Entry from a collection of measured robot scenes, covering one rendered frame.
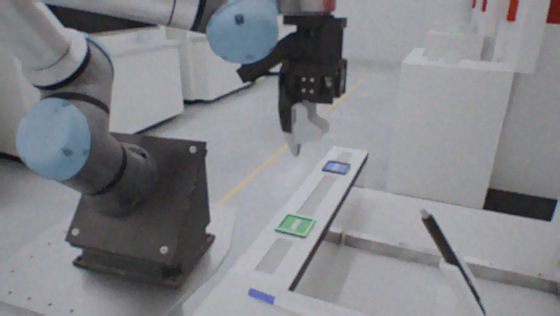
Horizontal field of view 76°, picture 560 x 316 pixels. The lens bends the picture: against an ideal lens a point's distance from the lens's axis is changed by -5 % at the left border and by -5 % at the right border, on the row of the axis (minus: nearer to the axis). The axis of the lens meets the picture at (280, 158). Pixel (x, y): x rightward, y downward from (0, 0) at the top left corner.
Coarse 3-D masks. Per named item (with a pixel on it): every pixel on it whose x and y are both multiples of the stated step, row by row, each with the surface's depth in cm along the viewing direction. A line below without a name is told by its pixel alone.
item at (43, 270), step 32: (64, 224) 90; (224, 224) 91; (32, 256) 79; (64, 256) 79; (224, 256) 80; (0, 288) 69; (32, 288) 70; (64, 288) 70; (96, 288) 70; (128, 288) 70; (160, 288) 71; (192, 288) 71
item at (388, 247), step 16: (352, 240) 82; (368, 240) 80; (384, 240) 80; (400, 256) 78; (416, 256) 77; (432, 256) 75; (464, 256) 74; (480, 272) 73; (496, 272) 71; (512, 272) 70; (528, 272) 70; (544, 288) 68
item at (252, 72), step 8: (280, 40) 52; (288, 40) 52; (296, 40) 52; (280, 48) 53; (288, 48) 52; (296, 48) 52; (272, 56) 53; (280, 56) 53; (248, 64) 56; (256, 64) 55; (264, 64) 54; (272, 64) 54; (240, 72) 57; (248, 72) 56; (256, 72) 55; (264, 72) 57; (248, 80) 57; (256, 80) 58
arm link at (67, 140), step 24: (48, 96) 59; (72, 96) 60; (24, 120) 57; (48, 120) 56; (72, 120) 55; (96, 120) 61; (24, 144) 56; (48, 144) 55; (72, 144) 55; (96, 144) 59; (48, 168) 55; (72, 168) 57; (96, 168) 61; (120, 168) 66
